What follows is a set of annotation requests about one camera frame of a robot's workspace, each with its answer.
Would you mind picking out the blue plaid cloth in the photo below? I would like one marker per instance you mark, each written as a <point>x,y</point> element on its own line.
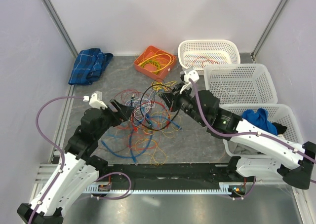
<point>89,66</point>

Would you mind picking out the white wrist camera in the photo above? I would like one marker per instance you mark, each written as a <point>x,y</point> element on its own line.
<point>95,100</point>
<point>187,77</point>

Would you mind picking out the black cloth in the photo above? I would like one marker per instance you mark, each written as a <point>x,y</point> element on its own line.
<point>280,129</point>

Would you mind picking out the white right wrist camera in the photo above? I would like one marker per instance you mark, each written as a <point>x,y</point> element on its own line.
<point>187,77</point>

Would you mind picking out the rounded white perforated basket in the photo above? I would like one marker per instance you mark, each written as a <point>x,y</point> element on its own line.
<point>203,52</point>

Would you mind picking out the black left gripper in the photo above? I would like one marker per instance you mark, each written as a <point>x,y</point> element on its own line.
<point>123,114</point>

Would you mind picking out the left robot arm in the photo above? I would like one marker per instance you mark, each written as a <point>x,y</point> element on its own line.
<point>77,168</point>

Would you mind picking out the orange plastic box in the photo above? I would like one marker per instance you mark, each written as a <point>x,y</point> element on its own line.
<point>155,63</point>

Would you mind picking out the white basket with cloths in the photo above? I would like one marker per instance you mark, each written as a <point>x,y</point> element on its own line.
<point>277,113</point>

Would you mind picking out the light blue cable duct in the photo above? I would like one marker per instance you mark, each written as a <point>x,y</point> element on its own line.
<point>97,189</point>

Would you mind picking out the middle white perforated basket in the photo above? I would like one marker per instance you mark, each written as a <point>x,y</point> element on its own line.
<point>240,83</point>

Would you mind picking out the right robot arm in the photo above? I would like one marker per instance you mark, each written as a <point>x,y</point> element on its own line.
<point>292,162</point>

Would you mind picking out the blue towel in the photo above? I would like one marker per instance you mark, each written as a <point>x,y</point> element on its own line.
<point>260,120</point>

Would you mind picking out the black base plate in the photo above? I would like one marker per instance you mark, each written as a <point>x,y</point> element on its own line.
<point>171,175</point>

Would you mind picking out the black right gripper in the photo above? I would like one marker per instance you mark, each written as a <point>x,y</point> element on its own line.
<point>174,96</point>

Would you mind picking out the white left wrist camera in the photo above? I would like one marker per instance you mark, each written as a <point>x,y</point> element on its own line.
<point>95,100</point>

